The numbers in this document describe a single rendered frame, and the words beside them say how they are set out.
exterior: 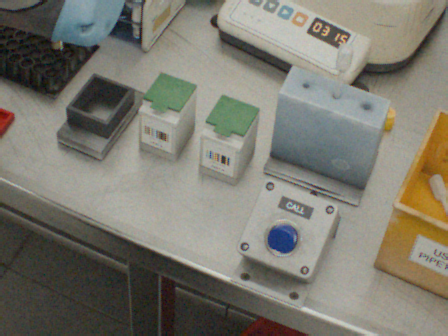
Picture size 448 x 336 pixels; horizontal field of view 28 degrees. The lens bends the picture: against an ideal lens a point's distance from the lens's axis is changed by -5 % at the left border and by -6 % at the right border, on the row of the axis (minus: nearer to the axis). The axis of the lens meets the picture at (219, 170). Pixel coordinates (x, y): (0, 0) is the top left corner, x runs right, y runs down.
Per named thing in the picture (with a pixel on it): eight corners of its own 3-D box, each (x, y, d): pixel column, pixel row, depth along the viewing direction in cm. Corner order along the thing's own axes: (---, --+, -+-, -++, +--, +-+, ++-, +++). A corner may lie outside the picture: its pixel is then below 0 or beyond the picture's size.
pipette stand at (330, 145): (262, 173, 93) (272, 103, 85) (286, 124, 97) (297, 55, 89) (357, 207, 91) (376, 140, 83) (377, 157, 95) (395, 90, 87)
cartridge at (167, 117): (138, 148, 94) (138, 102, 89) (159, 116, 97) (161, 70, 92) (174, 162, 93) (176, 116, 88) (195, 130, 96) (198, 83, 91)
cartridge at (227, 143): (197, 171, 93) (200, 125, 87) (218, 138, 95) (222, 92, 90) (235, 187, 92) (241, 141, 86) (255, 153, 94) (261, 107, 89)
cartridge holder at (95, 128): (56, 142, 94) (54, 118, 91) (101, 85, 99) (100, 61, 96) (101, 161, 93) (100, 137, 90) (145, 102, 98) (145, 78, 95)
